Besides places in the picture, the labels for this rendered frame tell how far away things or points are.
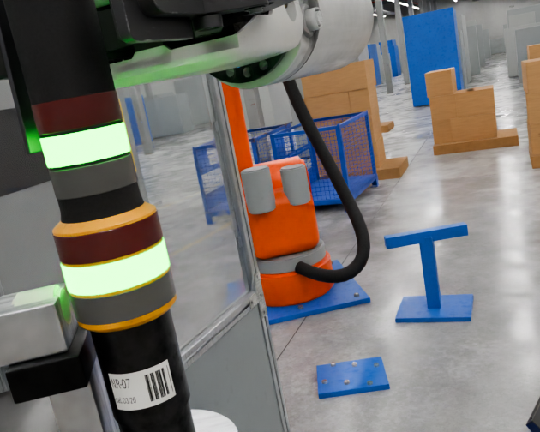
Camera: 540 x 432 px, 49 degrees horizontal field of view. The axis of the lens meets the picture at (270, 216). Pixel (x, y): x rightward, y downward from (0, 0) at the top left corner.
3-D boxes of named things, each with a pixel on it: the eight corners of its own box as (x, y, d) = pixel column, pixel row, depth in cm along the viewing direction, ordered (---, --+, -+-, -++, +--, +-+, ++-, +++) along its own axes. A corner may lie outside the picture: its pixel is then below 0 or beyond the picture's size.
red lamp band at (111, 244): (50, 273, 23) (41, 243, 23) (69, 245, 27) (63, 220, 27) (162, 249, 23) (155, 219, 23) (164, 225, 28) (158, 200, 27)
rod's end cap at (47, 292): (5, 303, 24) (55, 291, 24) (17, 287, 26) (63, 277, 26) (19, 348, 24) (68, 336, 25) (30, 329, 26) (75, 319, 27)
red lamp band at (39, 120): (30, 138, 22) (21, 105, 22) (48, 133, 25) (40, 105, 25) (119, 121, 23) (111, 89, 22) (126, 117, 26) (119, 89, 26)
